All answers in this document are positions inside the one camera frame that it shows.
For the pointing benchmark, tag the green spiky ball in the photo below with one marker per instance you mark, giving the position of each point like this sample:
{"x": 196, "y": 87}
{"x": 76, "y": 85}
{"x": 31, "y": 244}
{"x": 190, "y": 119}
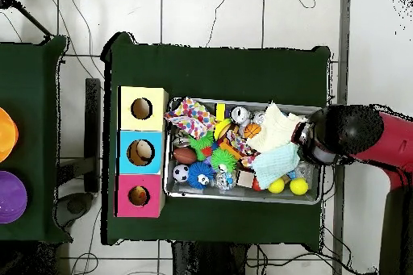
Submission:
{"x": 224, "y": 160}
{"x": 201, "y": 143}

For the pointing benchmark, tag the colourful patterned cloth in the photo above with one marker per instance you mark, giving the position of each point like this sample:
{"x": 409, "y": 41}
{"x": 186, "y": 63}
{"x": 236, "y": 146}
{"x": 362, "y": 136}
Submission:
{"x": 190, "y": 117}

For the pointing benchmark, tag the blue spiky ball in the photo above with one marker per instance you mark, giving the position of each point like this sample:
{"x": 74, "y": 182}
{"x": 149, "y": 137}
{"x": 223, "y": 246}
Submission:
{"x": 201, "y": 175}

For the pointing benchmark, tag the cream yellow waffle cloth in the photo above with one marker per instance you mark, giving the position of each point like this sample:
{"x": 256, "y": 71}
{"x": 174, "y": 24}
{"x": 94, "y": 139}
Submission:
{"x": 274, "y": 126}

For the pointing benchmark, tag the mint green waffle cloth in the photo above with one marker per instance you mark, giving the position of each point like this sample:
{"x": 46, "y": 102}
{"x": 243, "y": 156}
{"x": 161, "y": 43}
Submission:
{"x": 277, "y": 162}

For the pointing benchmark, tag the yellow plush duck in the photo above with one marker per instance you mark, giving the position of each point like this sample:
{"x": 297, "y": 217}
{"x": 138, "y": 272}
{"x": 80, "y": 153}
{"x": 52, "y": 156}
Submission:
{"x": 139, "y": 195}

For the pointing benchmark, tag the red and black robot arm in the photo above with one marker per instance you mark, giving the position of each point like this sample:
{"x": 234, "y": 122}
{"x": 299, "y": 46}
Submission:
{"x": 361, "y": 133}

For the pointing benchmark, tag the wooden box with three holes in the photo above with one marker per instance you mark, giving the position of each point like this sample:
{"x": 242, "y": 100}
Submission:
{"x": 143, "y": 130}

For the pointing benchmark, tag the yellow plastic block toy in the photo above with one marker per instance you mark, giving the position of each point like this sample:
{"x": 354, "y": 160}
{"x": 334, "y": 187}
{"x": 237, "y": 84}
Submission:
{"x": 221, "y": 123}

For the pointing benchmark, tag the brown toy football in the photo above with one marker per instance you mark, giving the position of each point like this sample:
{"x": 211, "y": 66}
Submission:
{"x": 185, "y": 155}

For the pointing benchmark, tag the silver metal can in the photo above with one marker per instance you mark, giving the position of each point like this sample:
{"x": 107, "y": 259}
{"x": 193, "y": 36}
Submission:
{"x": 240, "y": 115}

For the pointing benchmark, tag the small black white soccer ball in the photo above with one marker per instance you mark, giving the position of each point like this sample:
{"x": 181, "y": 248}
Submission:
{"x": 181, "y": 173}

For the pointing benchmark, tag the small orange basketball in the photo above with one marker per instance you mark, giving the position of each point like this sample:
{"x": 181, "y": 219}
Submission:
{"x": 252, "y": 130}

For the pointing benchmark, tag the wooden cube block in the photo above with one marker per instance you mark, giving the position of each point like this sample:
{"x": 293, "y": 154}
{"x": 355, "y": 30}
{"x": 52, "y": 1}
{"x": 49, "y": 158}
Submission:
{"x": 245, "y": 179}

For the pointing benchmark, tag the dark green table cloth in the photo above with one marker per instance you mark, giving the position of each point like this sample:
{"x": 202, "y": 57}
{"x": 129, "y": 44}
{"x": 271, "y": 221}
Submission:
{"x": 32, "y": 94}
{"x": 219, "y": 68}

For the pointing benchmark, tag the yellow ball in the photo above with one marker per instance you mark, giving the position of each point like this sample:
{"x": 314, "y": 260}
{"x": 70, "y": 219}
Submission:
{"x": 277, "y": 186}
{"x": 299, "y": 186}

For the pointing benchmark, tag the orange plate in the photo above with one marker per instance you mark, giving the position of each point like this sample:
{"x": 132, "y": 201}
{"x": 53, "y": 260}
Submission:
{"x": 6, "y": 134}

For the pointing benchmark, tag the purple plate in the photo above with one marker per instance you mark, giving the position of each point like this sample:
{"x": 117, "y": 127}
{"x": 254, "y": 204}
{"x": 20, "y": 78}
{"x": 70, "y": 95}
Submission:
{"x": 10, "y": 197}

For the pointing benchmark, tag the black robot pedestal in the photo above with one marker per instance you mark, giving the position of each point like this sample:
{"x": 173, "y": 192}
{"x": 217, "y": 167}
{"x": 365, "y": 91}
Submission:
{"x": 213, "y": 262}

